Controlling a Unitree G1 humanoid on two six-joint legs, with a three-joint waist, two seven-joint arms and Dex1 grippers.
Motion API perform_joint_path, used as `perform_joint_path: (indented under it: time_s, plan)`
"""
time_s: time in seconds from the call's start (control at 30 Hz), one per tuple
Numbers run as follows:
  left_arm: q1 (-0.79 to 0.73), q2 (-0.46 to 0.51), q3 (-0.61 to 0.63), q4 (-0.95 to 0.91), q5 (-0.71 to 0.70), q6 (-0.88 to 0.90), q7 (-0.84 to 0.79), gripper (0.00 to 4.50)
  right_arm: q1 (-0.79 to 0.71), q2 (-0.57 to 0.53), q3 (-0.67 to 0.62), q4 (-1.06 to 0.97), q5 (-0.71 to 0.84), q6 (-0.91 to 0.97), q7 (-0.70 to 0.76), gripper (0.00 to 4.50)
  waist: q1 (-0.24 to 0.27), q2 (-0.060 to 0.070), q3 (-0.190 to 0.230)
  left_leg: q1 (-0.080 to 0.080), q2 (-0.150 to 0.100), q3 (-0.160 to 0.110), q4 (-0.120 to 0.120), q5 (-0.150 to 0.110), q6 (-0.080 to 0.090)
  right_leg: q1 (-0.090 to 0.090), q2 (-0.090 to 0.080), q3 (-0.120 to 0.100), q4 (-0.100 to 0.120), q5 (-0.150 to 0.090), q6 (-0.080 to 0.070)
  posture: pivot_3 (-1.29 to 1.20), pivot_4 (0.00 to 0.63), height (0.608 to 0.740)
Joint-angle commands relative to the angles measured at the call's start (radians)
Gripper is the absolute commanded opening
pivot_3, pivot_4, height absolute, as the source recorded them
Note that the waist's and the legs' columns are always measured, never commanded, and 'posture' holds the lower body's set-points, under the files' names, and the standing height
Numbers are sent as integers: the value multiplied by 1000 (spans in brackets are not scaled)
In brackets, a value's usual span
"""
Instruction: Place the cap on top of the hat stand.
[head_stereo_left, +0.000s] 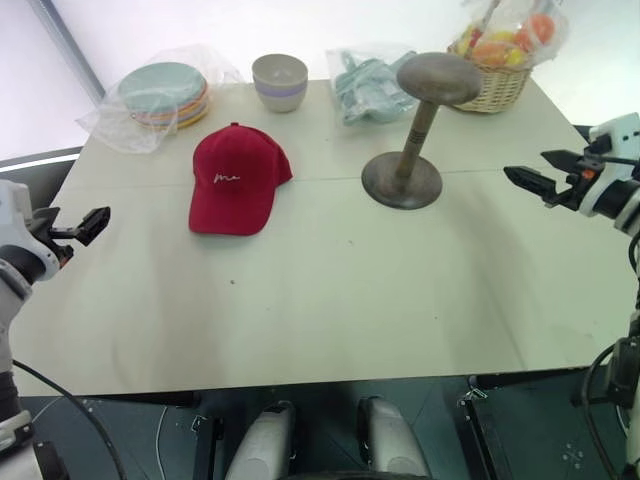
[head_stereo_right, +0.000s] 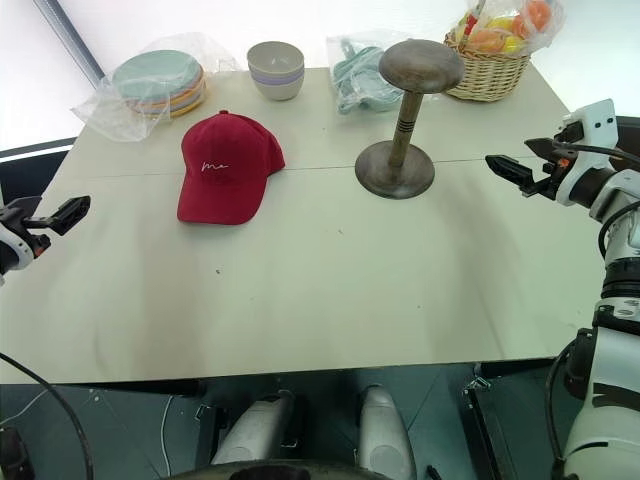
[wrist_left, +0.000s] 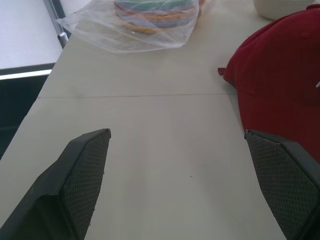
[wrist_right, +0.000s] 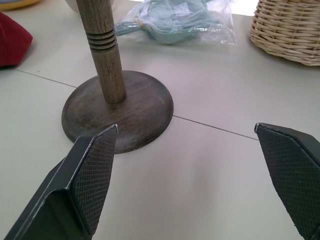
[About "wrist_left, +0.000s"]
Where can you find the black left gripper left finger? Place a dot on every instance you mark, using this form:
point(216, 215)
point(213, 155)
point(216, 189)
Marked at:
point(75, 180)

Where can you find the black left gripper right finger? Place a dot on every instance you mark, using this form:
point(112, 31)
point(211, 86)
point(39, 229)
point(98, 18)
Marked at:
point(282, 175)

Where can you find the red baseball cap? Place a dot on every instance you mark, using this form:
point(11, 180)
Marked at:
point(280, 80)

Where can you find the black panel with white strip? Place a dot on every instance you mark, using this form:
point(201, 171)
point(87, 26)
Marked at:
point(17, 100)

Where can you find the clear plastic bag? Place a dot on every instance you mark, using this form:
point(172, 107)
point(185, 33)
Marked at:
point(140, 32)

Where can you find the white bowl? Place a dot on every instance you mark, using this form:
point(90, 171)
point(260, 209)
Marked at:
point(280, 8)

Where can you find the silver metal frame post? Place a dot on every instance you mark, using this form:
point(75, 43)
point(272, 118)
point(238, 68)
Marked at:
point(56, 21)

